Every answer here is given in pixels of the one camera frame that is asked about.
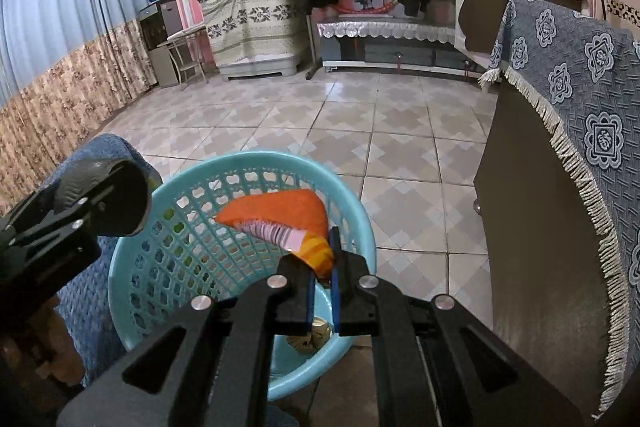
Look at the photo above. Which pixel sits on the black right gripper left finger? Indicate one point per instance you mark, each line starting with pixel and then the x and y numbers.
pixel 208 365

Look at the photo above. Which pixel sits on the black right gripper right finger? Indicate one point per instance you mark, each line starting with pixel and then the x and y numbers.
pixel 435 364

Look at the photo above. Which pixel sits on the blue plush rug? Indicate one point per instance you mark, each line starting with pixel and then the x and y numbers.
pixel 84 303

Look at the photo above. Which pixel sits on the light blue plastic basket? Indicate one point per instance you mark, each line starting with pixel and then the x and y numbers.
pixel 182 252

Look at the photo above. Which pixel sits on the blue and floral curtain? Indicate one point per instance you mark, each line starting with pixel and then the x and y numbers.
pixel 67 66

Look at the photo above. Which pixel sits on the small folding table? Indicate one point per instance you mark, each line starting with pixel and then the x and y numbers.
pixel 186 55

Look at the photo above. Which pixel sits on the grey water dispenser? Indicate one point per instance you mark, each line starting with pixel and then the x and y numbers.
pixel 158 21

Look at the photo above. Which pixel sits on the cabinet with patterned cloth cover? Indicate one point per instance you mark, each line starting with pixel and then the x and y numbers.
pixel 251 38

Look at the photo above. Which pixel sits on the low tv cabinet lace cover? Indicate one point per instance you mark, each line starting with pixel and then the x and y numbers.
pixel 395 45

